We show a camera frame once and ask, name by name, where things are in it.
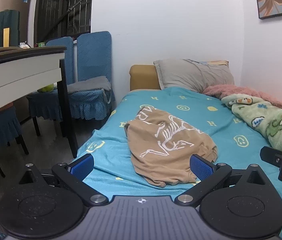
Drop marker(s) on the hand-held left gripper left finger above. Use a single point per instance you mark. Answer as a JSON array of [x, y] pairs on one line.
[[82, 167]]

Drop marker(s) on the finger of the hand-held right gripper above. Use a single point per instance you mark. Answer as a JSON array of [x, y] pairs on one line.
[[269, 153]]

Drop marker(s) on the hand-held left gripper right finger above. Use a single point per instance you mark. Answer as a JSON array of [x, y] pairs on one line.
[[202, 168]]

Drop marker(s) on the tan printed t-shirt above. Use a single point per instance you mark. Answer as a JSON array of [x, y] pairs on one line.
[[151, 140]]

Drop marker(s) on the green cartoon printed blanket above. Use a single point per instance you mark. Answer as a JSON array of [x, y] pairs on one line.
[[275, 122]]

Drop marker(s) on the pink fluffy blanket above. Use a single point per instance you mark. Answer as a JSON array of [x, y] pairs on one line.
[[255, 92]]

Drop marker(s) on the grey folded cloth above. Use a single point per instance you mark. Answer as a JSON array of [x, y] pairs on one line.
[[88, 85]]

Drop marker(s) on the green fruit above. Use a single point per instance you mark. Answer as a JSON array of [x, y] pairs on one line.
[[47, 88]]

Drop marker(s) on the grey pillow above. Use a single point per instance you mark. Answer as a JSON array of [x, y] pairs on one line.
[[188, 75]]

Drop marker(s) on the pale yellow pillow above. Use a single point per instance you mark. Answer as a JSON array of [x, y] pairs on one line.
[[218, 62]]

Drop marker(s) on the blue covered chair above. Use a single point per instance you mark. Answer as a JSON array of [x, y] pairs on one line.
[[94, 55], [68, 62]]

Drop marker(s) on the yellow headboard cushion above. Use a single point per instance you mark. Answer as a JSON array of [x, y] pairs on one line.
[[143, 77]]

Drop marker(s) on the white table with dark top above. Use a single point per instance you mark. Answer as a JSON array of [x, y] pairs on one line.
[[18, 72]]

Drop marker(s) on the yellow box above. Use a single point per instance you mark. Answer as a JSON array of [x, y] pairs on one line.
[[6, 37]]

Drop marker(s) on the dark barred window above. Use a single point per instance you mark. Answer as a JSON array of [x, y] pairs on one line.
[[56, 5]]

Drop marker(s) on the brown cardboard box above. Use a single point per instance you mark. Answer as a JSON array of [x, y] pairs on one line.
[[13, 1]]

